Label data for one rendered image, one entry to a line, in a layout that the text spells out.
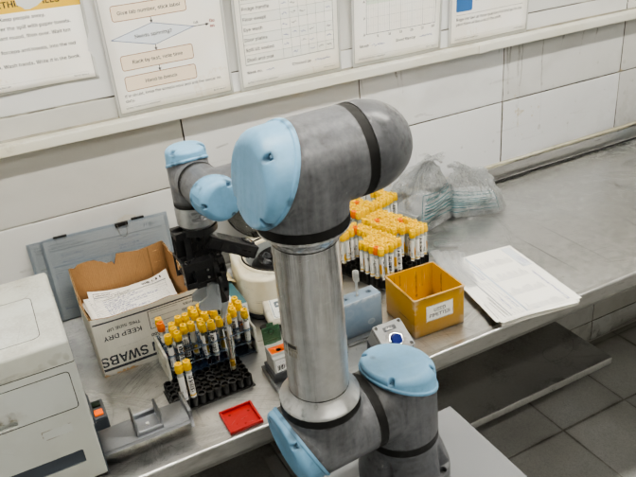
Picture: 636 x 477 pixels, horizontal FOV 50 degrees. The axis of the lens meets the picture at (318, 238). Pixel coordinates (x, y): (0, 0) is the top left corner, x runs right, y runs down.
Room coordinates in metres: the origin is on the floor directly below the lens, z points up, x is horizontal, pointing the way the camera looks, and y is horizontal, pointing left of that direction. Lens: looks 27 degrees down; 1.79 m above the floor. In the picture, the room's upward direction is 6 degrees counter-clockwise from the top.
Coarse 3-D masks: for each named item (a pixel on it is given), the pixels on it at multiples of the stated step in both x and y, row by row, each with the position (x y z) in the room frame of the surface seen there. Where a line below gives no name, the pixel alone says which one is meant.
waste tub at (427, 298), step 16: (400, 272) 1.39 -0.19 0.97; (416, 272) 1.41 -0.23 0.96; (432, 272) 1.42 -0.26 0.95; (400, 288) 1.39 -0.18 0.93; (416, 288) 1.41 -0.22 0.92; (432, 288) 1.42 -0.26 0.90; (448, 288) 1.36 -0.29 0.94; (400, 304) 1.31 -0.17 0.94; (416, 304) 1.26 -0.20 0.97; (432, 304) 1.27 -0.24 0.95; (448, 304) 1.29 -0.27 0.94; (416, 320) 1.26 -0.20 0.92; (432, 320) 1.27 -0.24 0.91; (448, 320) 1.29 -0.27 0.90; (416, 336) 1.26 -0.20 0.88
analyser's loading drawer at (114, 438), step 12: (180, 396) 1.07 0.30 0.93; (156, 408) 1.02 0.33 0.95; (168, 408) 1.06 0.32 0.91; (180, 408) 1.05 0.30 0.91; (132, 420) 0.99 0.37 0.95; (144, 420) 1.03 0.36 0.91; (156, 420) 1.02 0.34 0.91; (168, 420) 1.02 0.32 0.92; (180, 420) 1.02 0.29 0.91; (192, 420) 1.02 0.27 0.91; (108, 432) 1.01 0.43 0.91; (120, 432) 1.00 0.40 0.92; (132, 432) 1.00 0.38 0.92; (144, 432) 0.99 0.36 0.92; (156, 432) 0.99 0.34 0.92; (108, 444) 0.97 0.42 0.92; (120, 444) 0.97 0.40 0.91; (132, 444) 0.97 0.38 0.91
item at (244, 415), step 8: (248, 400) 1.09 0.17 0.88; (232, 408) 1.08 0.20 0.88; (240, 408) 1.08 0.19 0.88; (248, 408) 1.08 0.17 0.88; (224, 416) 1.06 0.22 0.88; (232, 416) 1.06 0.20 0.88; (240, 416) 1.06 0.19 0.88; (248, 416) 1.05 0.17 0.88; (256, 416) 1.05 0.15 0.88; (224, 424) 1.04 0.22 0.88; (232, 424) 1.04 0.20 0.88; (240, 424) 1.03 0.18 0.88; (248, 424) 1.02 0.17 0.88; (256, 424) 1.03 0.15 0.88; (232, 432) 1.01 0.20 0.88
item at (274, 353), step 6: (276, 342) 1.19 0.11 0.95; (282, 342) 1.19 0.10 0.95; (270, 348) 1.17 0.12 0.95; (276, 348) 1.17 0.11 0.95; (282, 348) 1.16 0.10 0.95; (270, 354) 1.15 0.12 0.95; (276, 354) 1.15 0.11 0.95; (282, 354) 1.15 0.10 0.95; (270, 360) 1.16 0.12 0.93; (276, 360) 1.14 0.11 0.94; (282, 360) 1.15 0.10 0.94; (270, 366) 1.16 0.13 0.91; (276, 366) 1.14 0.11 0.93; (282, 366) 1.14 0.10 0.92; (276, 372) 1.14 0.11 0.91
